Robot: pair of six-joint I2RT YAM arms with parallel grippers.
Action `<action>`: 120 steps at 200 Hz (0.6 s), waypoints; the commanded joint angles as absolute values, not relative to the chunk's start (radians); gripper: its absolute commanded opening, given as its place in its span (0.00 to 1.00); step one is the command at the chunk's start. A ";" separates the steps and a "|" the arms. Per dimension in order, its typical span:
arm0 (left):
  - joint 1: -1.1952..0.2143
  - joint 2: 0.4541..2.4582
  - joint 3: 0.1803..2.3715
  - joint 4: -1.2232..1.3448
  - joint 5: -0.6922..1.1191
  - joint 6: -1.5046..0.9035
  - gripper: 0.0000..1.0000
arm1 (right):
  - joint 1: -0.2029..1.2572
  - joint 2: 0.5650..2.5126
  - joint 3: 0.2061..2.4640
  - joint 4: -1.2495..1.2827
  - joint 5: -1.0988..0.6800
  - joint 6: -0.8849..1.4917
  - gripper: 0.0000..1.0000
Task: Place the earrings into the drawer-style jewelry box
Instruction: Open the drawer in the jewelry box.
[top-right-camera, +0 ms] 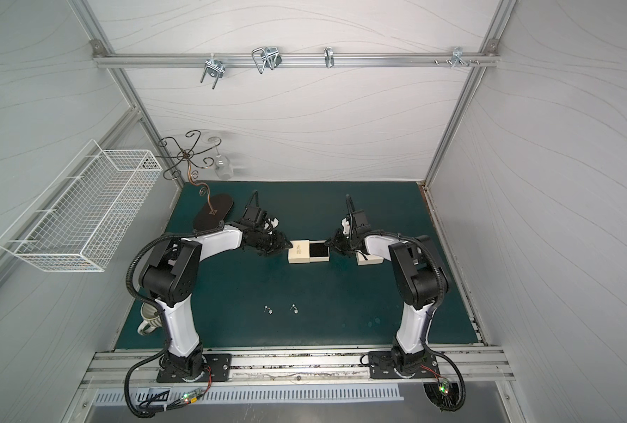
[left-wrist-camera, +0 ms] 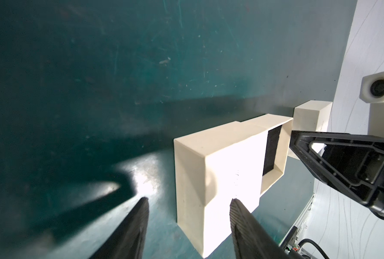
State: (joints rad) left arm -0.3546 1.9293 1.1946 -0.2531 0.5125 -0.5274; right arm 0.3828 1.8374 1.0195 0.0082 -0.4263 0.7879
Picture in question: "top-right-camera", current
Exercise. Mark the aluminium crossbar rail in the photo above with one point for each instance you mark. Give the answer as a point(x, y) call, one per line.
point(290, 60)

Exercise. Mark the green striped mug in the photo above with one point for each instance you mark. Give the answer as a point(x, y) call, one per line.
point(151, 320)

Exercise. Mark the small cream box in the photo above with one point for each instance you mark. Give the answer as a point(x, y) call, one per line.
point(307, 252)

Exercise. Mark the cream drawer jewelry box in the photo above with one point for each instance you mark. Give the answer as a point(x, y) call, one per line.
point(368, 259)

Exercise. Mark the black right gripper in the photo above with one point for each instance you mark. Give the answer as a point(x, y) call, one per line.
point(340, 241)

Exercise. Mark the black metal jewelry stand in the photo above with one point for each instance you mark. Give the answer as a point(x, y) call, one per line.
point(217, 207)

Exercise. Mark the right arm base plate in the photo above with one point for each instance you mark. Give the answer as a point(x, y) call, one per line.
point(380, 365)

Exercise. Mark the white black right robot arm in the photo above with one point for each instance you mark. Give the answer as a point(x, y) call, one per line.
point(422, 283)

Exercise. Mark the metal clamp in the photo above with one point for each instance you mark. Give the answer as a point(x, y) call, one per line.
point(328, 57)
point(266, 58)
point(213, 70)
point(458, 58)

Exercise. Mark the green table mat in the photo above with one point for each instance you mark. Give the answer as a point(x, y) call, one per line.
point(339, 302)

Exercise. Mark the white wire basket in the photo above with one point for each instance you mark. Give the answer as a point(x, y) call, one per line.
point(77, 223)

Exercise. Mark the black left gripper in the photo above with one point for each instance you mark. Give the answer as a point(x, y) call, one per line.
point(274, 241)

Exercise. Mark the white vented cable duct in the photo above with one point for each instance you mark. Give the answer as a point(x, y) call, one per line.
point(262, 394)

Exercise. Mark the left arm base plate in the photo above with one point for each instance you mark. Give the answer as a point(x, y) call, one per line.
point(215, 367)

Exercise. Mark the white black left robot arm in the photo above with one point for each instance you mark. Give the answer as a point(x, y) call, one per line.
point(163, 275)

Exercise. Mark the aluminium front rail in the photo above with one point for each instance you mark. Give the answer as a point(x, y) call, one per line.
point(330, 365)

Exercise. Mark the clear glass cup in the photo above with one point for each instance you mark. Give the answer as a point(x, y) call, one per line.
point(223, 166)

